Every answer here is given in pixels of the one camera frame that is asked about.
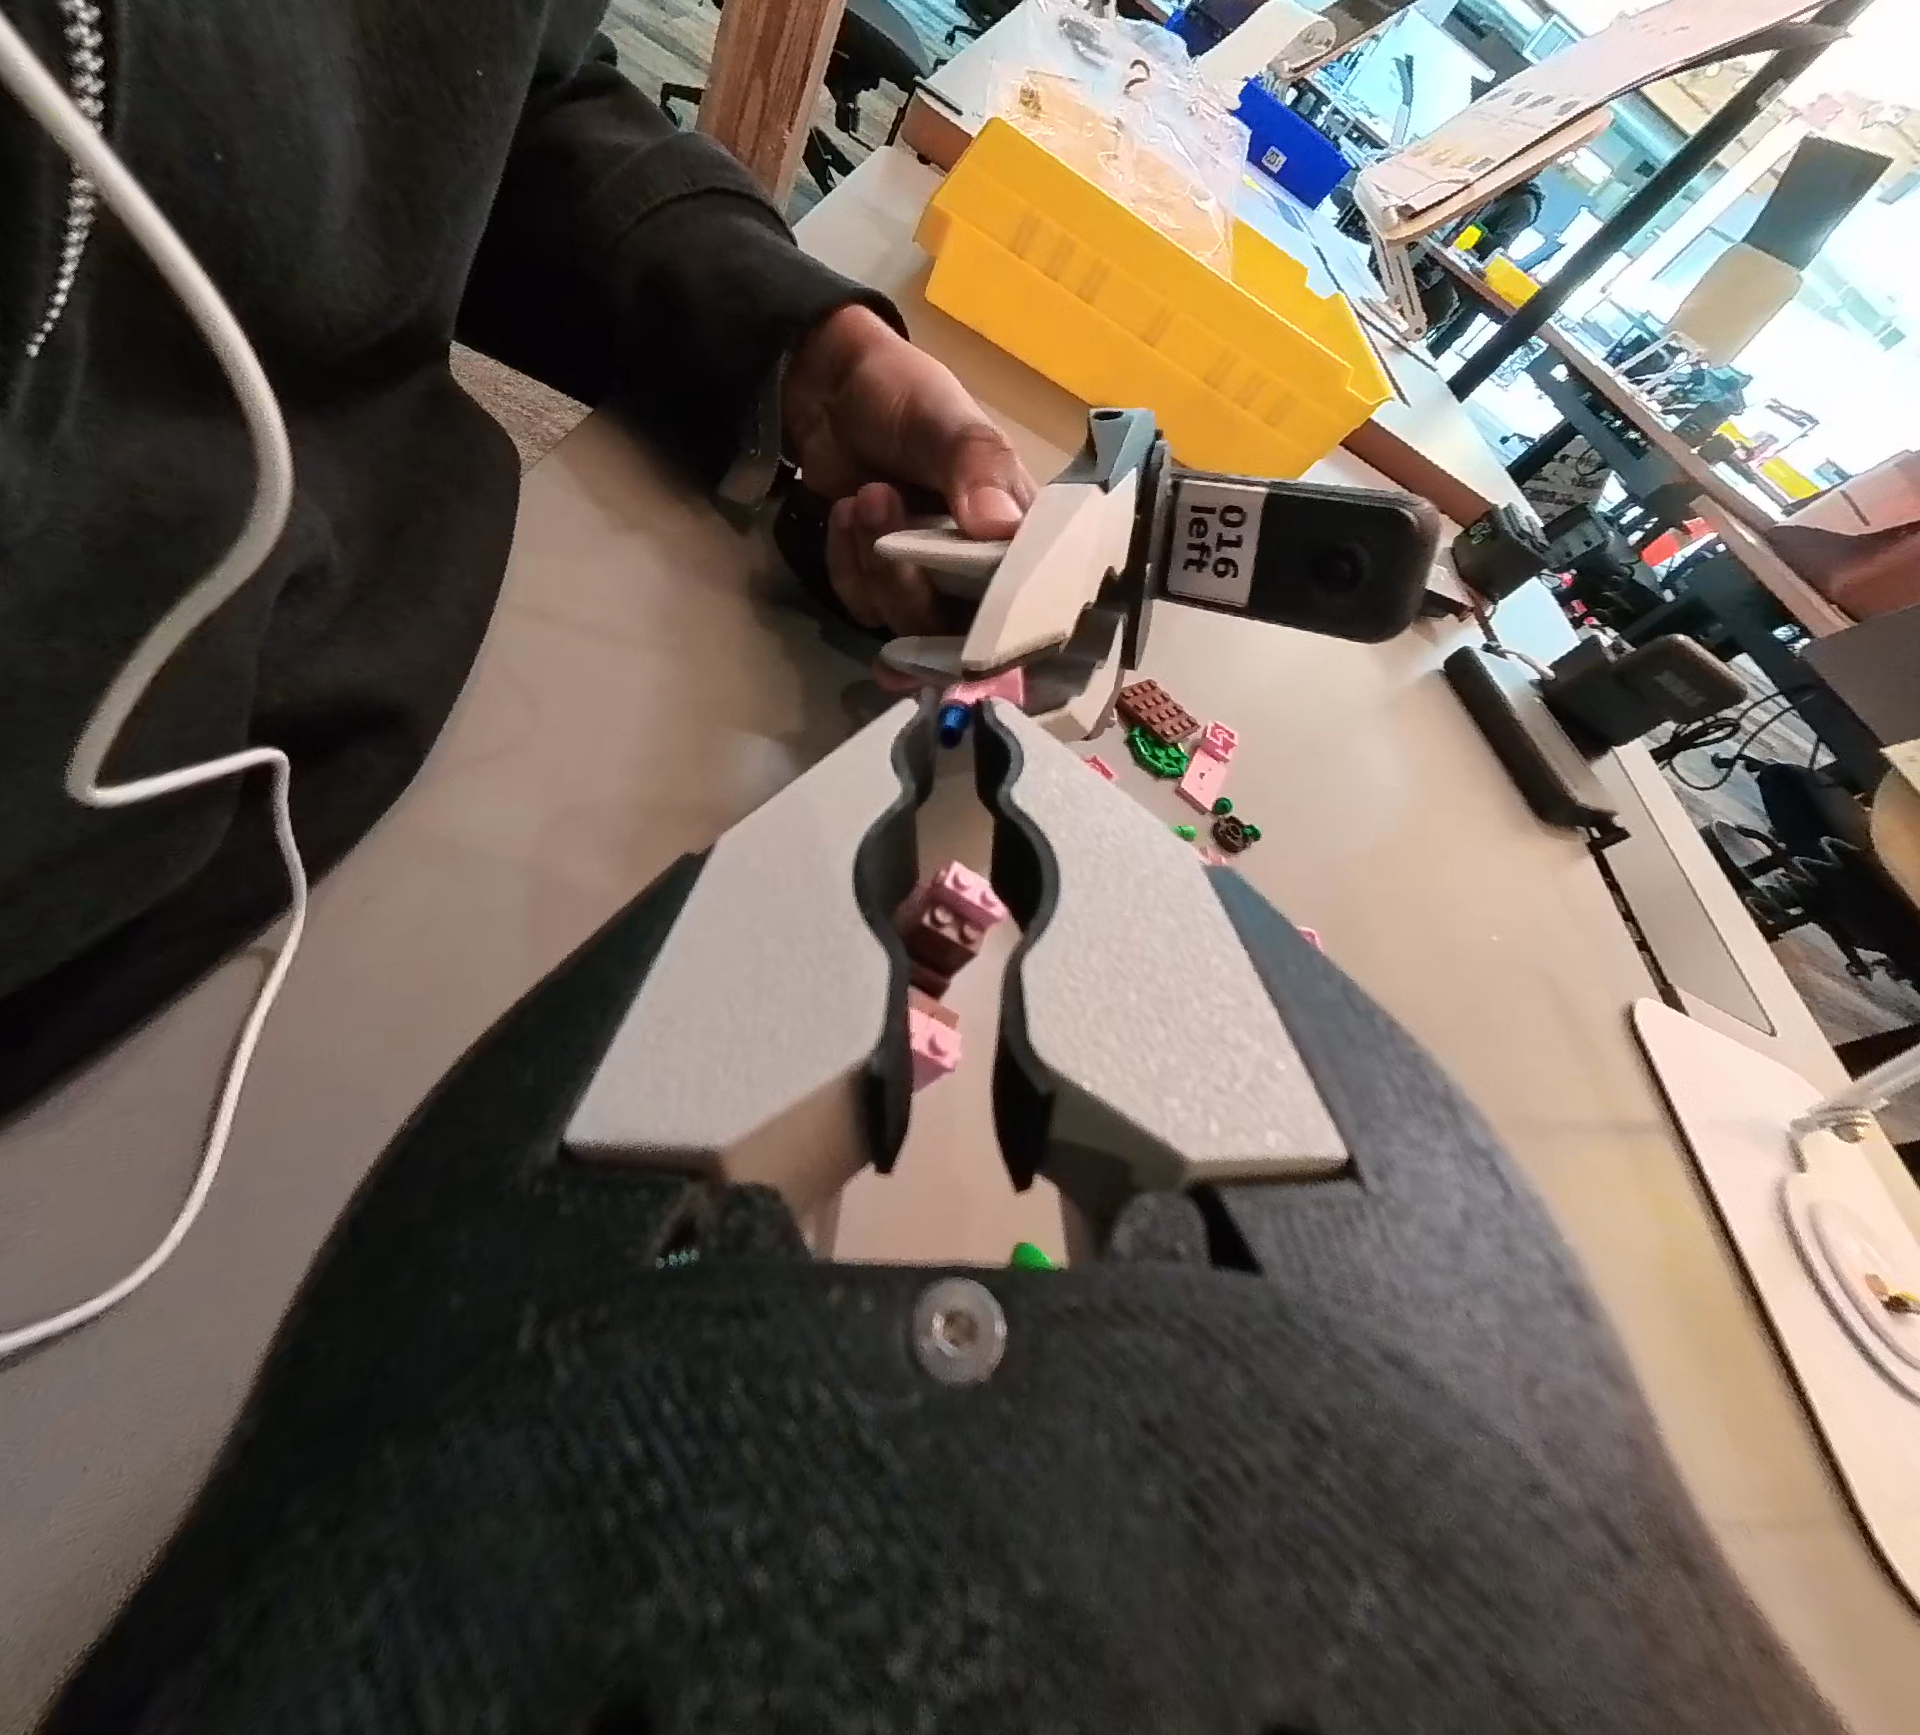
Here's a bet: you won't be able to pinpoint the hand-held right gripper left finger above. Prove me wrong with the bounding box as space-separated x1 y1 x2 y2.
561 698 938 1261

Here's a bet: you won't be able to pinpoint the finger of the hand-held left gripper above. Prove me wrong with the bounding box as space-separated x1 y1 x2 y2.
956 471 1151 678

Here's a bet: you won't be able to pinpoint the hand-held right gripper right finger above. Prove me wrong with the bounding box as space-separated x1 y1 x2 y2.
974 703 1354 1245

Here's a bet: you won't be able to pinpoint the person's left forearm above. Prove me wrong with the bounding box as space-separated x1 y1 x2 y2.
450 40 909 523

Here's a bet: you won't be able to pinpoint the person's left hand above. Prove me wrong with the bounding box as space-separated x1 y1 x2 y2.
781 300 1043 637

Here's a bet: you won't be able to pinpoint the pink and brown brick stack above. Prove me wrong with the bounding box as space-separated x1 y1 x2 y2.
896 862 1010 1001

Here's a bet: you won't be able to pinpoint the scattered pink toy bricks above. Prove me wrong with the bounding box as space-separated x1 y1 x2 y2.
905 720 1329 1093

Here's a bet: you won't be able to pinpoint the yellow plastic bin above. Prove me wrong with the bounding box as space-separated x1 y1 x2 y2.
922 116 1393 477

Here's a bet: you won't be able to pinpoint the black flat device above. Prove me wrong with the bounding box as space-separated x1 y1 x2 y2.
1446 645 1631 847

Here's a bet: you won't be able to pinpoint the work desk with black legs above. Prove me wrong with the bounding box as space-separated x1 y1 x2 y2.
1538 326 1920 634

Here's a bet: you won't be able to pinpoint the small blue plastic bin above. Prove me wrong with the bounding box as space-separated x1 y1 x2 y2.
1239 77 1354 209

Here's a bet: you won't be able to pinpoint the clear plastic bag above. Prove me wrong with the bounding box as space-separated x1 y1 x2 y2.
1018 0 1256 268

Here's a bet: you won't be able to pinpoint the black pole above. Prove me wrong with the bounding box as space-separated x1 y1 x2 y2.
1449 0 1920 404

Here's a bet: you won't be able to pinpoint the brown bag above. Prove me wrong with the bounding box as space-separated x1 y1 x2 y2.
1771 452 1920 634

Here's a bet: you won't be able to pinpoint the cardboard book stand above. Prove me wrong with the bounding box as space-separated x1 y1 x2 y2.
1354 0 1878 339

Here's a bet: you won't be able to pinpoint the white book stand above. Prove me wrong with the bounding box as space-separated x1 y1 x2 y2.
1631 1001 1920 1608

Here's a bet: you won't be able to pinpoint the wooden post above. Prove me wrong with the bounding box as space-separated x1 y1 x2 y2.
697 0 876 209

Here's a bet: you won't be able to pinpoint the thin white cable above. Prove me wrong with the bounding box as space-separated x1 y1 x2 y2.
0 8 310 1360

